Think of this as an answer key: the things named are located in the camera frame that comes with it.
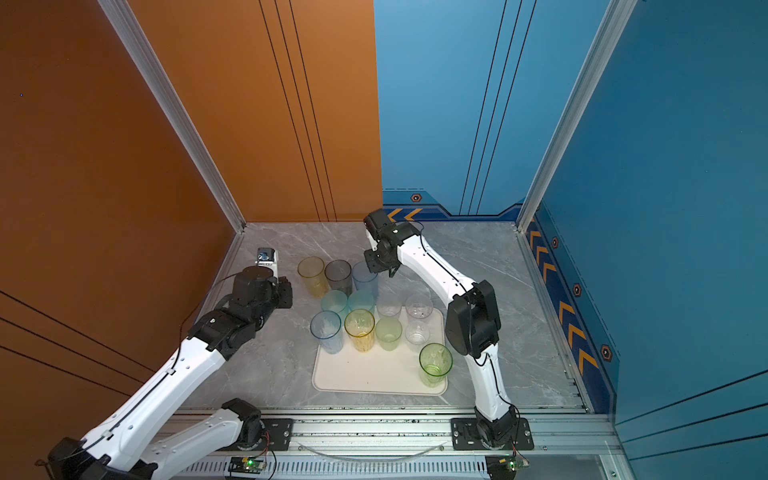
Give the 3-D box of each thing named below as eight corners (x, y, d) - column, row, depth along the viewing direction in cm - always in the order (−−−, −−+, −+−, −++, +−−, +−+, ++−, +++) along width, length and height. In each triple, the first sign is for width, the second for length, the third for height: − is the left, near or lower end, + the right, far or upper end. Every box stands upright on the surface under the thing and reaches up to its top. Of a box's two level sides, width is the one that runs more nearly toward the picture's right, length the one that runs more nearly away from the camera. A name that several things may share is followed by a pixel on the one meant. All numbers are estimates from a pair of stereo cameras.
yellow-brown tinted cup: (306, 299, 101) (295, 275, 90) (310, 281, 105) (300, 256, 94) (332, 299, 101) (324, 275, 90) (334, 281, 105) (328, 256, 94)
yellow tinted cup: (349, 360, 88) (342, 339, 76) (351, 330, 93) (346, 308, 82) (373, 360, 88) (370, 339, 76) (374, 331, 94) (372, 308, 82)
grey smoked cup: (330, 303, 100) (322, 278, 89) (333, 285, 105) (326, 259, 93) (354, 303, 100) (349, 278, 89) (356, 285, 105) (351, 259, 93)
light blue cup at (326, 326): (317, 357, 88) (307, 338, 77) (322, 331, 93) (312, 310, 82) (345, 357, 88) (338, 338, 77) (348, 331, 93) (342, 310, 82)
